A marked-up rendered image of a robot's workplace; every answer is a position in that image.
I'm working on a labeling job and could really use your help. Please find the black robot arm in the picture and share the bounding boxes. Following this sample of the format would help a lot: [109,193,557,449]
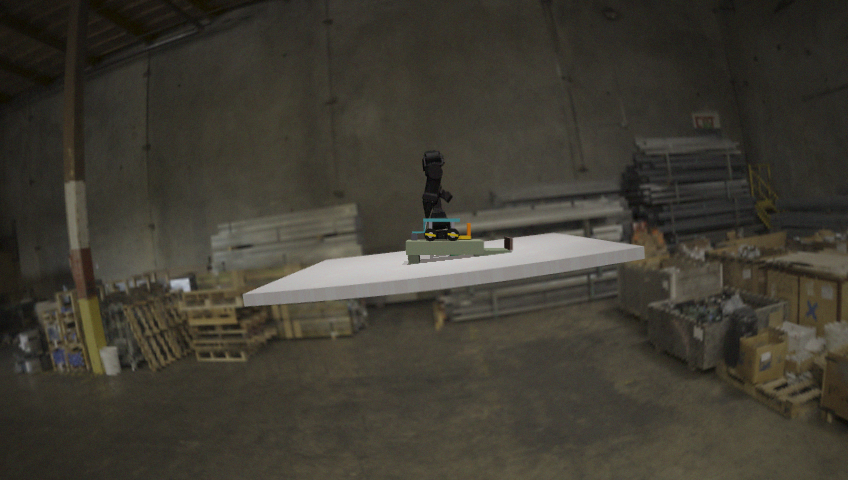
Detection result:
[422,150,453,240]

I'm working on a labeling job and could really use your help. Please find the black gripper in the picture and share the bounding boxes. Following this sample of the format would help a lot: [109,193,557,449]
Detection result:
[422,180,441,219]

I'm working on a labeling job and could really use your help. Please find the yellow wheel chock with orange handle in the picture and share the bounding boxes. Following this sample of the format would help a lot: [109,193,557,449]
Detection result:
[457,223,471,240]

